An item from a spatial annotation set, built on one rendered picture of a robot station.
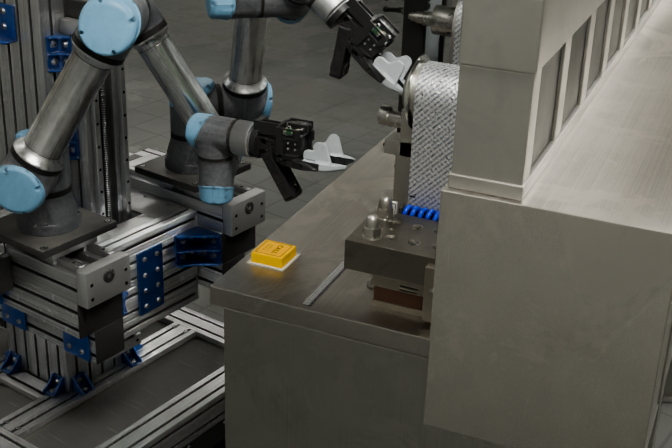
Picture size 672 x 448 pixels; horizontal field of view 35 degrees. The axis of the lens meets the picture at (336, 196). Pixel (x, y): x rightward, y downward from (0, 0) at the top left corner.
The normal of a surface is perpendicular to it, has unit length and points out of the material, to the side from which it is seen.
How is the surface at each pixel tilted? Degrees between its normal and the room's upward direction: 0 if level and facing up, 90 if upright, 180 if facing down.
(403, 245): 0
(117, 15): 84
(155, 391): 0
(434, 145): 90
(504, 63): 90
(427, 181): 90
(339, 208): 0
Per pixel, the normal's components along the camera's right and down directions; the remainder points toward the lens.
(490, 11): -0.40, 0.35
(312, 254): 0.04, -0.92
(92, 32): 0.03, 0.29
